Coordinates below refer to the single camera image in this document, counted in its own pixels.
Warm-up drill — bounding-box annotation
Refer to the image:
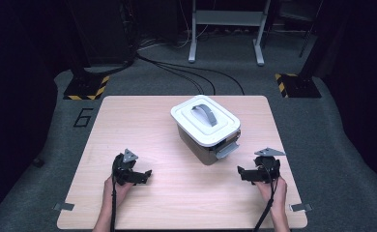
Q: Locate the black yellow striped stand base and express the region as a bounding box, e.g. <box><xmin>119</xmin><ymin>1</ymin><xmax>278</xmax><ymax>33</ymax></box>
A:
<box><xmin>275</xmin><ymin>57</ymin><xmax>323</xmax><ymax>99</ymax></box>
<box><xmin>62</xmin><ymin>57</ymin><xmax>111</xmax><ymax>102</ymax></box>

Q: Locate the white metal stand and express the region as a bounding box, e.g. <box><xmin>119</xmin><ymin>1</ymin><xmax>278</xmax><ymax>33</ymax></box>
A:
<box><xmin>188</xmin><ymin>0</ymin><xmax>272</xmax><ymax>67</ymax></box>

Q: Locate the person's left hand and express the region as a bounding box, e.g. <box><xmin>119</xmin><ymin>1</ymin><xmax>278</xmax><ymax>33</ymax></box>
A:
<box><xmin>102</xmin><ymin>175</ymin><xmax>135</xmax><ymax>208</ymax></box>

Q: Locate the black floor cable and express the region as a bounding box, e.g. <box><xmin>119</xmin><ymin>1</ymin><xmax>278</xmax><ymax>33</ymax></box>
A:
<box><xmin>154</xmin><ymin>63</ymin><xmax>206</xmax><ymax>96</ymax></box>
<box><xmin>136</xmin><ymin>52</ymin><xmax>246</xmax><ymax>97</ymax></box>
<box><xmin>151</xmin><ymin>61</ymin><xmax>217</xmax><ymax>95</ymax></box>

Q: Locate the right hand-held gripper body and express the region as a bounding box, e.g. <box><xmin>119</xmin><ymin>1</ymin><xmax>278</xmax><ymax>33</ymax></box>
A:
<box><xmin>252</xmin><ymin>147</ymin><xmax>287</xmax><ymax>185</ymax></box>

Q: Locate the hand-held gripper black cable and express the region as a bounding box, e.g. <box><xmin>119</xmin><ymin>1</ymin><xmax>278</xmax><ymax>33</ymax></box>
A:
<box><xmin>110</xmin><ymin>154</ymin><xmax>123</xmax><ymax>232</ymax></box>
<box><xmin>251</xmin><ymin>159</ymin><xmax>279</xmax><ymax>232</ymax></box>

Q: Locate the person's right hand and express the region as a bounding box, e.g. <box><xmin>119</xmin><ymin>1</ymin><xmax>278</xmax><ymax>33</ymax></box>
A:
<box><xmin>255</xmin><ymin>176</ymin><xmax>288</xmax><ymax>211</ymax></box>

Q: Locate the right hand-held gripper black cable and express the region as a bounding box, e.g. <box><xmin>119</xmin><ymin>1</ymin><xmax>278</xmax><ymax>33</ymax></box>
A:
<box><xmin>251</xmin><ymin>159</ymin><xmax>279</xmax><ymax>232</ymax></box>

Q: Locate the black equipment cabinet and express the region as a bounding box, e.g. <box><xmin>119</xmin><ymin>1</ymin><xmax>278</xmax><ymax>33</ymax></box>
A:
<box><xmin>66</xmin><ymin>0</ymin><xmax>137</xmax><ymax>66</ymax></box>

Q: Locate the grey tape strip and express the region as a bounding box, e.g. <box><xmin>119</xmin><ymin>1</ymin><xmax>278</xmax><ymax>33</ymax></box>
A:
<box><xmin>53</xmin><ymin>202</ymin><xmax>75</xmax><ymax>213</ymax></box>
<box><xmin>289</xmin><ymin>203</ymin><xmax>313</xmax><ymax>213</ymax></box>

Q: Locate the left hand-held gripper black cable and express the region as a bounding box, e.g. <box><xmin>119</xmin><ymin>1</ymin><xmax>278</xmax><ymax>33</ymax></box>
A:
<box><xmin>110</xmin><ymin>154</ymin><xmax>123</xmax><ymax>232</ymax></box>

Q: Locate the translucent grey storage box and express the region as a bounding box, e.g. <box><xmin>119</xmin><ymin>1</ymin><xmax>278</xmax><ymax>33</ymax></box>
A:
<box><xmin>176</xmin><ymin>124</ymin><xmax>243</xmax><ymax>166</ymax></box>

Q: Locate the dark tripod stand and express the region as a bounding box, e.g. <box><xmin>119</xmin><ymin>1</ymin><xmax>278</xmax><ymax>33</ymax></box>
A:
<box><xmin>298</xmin><ymin>0</ymin><xmax>325</xmax><ymax>59</ymax></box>

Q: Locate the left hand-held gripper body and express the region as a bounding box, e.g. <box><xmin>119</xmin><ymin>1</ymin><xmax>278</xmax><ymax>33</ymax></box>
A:
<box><xmin>111</xmin><ymin>148</ymin><xmax>139</xmax><ymax>187</ymax></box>

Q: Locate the white lid with grey handle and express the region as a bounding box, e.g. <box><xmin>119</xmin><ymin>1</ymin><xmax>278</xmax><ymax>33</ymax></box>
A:
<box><xmin>170</xmin><ymin>94</ymin><xmax>243</xmax><ymax>160</ymax></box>

